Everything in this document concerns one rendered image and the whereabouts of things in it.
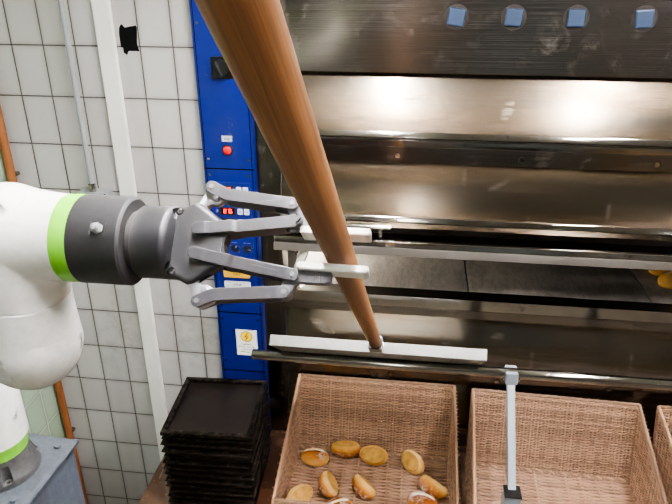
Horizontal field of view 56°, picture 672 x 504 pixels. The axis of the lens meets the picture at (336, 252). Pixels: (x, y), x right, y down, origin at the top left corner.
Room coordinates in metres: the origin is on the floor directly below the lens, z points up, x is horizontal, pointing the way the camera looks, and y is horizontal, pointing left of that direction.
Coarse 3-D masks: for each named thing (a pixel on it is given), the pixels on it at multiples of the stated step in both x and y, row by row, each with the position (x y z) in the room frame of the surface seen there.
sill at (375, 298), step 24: (312, 288) 1.87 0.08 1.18; (336, 288) 1.87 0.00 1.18; (384, 288) 1.87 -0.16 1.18; (408, 288) 1.87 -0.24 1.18; (504, 312) 1.78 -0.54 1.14; (528, 312) 1.77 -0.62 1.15; (552, 312) 1.76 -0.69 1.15; (576, 312) 1.75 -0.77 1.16; (600, 312) 1.74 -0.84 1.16; (624, 312) 1.73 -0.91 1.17; (648, 312) 1.72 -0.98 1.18
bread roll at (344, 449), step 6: (336, 444) 1.72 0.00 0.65; (342, 444) 1.72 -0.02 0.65; (348, 444) 1.72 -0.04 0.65; (354, 444) 1.72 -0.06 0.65; (336, 450) 1.70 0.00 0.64; (342, 450) 1.70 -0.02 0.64; (348, 450) 1.70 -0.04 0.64; (354, 450) 1.70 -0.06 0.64; (342, 456) 1.70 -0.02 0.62; (348, 456) 1.70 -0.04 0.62
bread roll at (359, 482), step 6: (360, 474) 1.59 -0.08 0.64; (354, 480) 1.56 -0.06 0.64; (360, 480) 1.55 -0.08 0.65; (366, 480) 1.57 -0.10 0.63; (354, 486) 1.54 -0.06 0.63; (360, 486) 1.53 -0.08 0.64; (366, 486) 1.53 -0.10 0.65; (372, 486) 1.54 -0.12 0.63; (354, 492) 1.54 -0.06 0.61; (360, 492) 1.52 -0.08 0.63; (366, 492) 1.51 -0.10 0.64; (372, 492) 1.51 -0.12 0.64; (366, 498) 1.51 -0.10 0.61
